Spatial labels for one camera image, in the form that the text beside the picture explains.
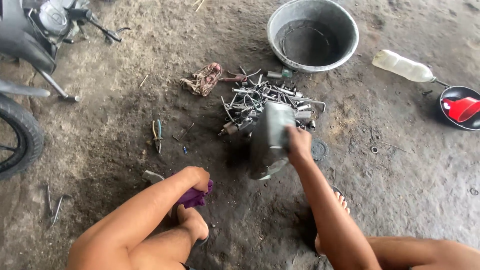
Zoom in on person's left leg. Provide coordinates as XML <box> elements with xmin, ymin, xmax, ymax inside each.
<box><xmin>127</xmin><ymin>204</ymin><xmax>210</xmax><ymax>270</ymax></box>

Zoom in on red-handled cutters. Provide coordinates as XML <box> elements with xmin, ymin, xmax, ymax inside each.
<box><xmin>219</xmin><ymin>68</ymin><xmax>262</xmax><ymax>83</ymax></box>

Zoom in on cloudy plastic bottle with nozzle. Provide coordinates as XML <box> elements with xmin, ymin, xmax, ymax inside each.
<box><xmin>371</xmin><ymin>49</ymin><xmax>451</xmax><ymax>88</ymax></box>

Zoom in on grey round basin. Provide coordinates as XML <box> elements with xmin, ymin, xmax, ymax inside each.
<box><xmin>266</xmin><ymin>0</ymin><xmax>360</xmax><ymax>73</ymax></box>

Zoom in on green and yellow pliers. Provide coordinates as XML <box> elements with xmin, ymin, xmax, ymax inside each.
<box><xmin>151</xmin><ymin>119</ymin><xmax>164</xmax><ymax>154</ymax></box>

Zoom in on red plastic funnel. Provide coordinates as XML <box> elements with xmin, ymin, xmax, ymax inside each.
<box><xmin>441</xmin><ymin>96</ymin><xmax>480</xmax><ymax>123</ymax></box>

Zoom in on dirty patterned rag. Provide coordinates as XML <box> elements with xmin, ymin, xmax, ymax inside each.
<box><xmin>179</xmin><ymin>62</ymin><xmax>223</xmax><ymax>97</ymax></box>

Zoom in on person's right leg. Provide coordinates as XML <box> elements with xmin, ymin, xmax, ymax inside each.
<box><xmin>314</xmin><ymin>191</ymin><xmax>480</xmax><ymax>270</ymax></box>

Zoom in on purple cloth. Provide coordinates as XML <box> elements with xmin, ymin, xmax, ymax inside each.
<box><xmin>172</xmin><ymin>173</ymin><xmax>214</xmax><ymax>209</ymax></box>

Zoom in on slim metal wrench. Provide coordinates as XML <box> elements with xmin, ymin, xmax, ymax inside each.
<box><xmin>50</xmin><ymin>193</ymin><xmax>73</xmax><ymax>228</ymax></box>
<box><xmin>44</xmin><ymin>181</ymin><xmax>54</xmax><ymax>217</ymax></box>

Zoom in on person's leg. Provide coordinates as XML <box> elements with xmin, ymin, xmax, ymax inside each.
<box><xmin>127</xmin><ymin>204</ymin><xmax>210</xmax><ymax>270</ymax></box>
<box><xmin>314</xmin><ymin>191</ymin><xmax>480</xmax><ymax>270</ymax></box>

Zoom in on person's left hand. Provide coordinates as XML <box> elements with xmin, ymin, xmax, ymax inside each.
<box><xmin>185</xmin><ymin>166</ymin><xmax>211</xmax><ymax>193</ymax></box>

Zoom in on pile of metal tools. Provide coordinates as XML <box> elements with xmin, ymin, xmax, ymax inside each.
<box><xmin>218</xmin><ymin>77</ymin><xmax>327</xmax><ymax>138</ymax></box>

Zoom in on thin bent hex key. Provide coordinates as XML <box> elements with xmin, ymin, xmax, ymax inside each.
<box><xmin>173</xmin><ymin>122</ymin><xmax>195</xmax><ymax>142</ymax></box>

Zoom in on grey motorcycle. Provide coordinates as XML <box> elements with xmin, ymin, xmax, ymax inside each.
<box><xmin>0</xmin><ymin>0</ymin><xmax>132</xmax><ymax>181</ymax></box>

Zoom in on person's right hand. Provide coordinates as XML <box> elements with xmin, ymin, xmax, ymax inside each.
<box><xmin>285</xmin><ymin>125</ymin><xmax>313</xmax><ymax>166</ymax></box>

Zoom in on black round pan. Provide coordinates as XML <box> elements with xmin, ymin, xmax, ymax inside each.
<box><xmin>438</xmin><ymin>86</ymin><xmax>480</xmax><ymax>131</ymax></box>

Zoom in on grey metal tin container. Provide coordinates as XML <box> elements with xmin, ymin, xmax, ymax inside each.
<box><xmin>248</xmin><ymin>101</ymin><xmax>297</xmax><ymax>181</ymax></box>

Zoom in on black left sandal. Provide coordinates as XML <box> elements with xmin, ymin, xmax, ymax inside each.
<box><xmin>170</xmin><ymin>202</ymin><xmax>211</xmax><ymax>249</ymax></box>

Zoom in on round dark metal disc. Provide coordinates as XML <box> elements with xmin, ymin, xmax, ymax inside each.
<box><xmin>310</xmin><ymin>138</ymin><xmax>330</xmax><ymax>163</ymax></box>

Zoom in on grey hammer head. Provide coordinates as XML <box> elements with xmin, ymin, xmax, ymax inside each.
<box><xmin>142</xmin><ymin>170</ymin><xmax>166</xmax><ymax>185</ymax></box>

